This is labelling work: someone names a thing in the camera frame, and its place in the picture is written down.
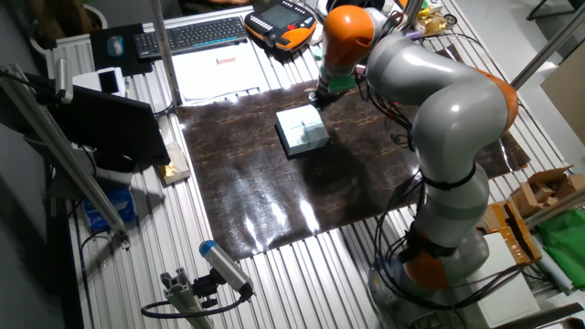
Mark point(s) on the silver camera with blue cap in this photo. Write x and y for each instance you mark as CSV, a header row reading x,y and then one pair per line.
x,y
224,265

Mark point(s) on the open brown cardboard box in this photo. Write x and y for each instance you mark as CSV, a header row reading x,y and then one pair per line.
x,y
544,189

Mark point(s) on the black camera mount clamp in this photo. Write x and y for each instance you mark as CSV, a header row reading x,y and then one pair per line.
x,y
205,288

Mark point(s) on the upright aluminium post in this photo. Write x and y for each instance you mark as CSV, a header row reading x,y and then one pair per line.
x,y
164,55

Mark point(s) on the orange black teach pendant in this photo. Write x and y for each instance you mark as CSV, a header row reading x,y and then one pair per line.
x,y
279,18

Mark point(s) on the silver cylindrical camera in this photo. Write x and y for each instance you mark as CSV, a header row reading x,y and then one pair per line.
x,y
64,80

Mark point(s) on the black computer keyboard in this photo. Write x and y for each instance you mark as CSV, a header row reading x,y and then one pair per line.
x,y
192,36

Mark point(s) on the slanted grey metal pole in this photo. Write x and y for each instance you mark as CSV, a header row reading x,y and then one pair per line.
x,y
548,45

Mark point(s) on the long slanted aluminium bar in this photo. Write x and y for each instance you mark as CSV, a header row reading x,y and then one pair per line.
x,y
59,151

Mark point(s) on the white round object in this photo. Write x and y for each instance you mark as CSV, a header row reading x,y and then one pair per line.
x,y
317,39

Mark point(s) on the dark marble pattern mat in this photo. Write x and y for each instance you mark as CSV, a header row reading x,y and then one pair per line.
x,y
256,192

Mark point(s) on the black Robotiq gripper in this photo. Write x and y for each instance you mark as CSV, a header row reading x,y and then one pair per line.
x,y
322,98

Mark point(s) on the white flat box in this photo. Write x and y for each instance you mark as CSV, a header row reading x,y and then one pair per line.
x,y
507,292

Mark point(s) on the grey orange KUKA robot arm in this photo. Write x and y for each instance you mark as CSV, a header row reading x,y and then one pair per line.
x,y
452,114

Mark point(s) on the pale blue roll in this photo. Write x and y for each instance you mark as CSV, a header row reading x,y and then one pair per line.
x,y
553,272

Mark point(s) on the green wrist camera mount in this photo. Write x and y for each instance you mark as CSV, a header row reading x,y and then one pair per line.
x,y
343,83

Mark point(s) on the gold shiny trinkets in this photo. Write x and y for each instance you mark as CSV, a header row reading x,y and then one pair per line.
x,y
432,23

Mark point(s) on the small box with gold foil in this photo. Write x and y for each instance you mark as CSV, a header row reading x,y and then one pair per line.
x,y
176,166

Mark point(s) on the white round bucket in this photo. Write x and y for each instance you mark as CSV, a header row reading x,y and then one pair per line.
x,y
98,13

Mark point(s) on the blue tissue pack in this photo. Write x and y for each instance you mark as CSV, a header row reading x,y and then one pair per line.
x,y
109,210

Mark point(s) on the white paper sheets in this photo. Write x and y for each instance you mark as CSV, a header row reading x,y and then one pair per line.
x,y
215,77

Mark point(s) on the green cloth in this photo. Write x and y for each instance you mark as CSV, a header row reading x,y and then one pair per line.
x,y
564,247

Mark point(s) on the brown cardboard sheet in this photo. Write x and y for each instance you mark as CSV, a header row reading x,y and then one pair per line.
x,y
566,100

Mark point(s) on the orange brown box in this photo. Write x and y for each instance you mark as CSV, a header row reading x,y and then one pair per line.
x,y
507,233

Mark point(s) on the grey computer mouse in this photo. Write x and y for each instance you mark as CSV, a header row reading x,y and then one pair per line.
x,y
115,45

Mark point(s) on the white device with black screen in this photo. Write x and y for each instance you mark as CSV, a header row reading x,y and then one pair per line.
x,y
91,82

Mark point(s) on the black mouse pad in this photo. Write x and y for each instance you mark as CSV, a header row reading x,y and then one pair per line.
x,y
137,66

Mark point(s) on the short aluminium profile piece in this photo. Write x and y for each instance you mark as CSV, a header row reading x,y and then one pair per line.
x,y
183,297

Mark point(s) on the black monitor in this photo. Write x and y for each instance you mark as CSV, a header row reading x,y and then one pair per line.
x,y
109,128

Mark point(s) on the light blue box lid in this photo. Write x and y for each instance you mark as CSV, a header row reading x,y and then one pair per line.
x,y
299,130

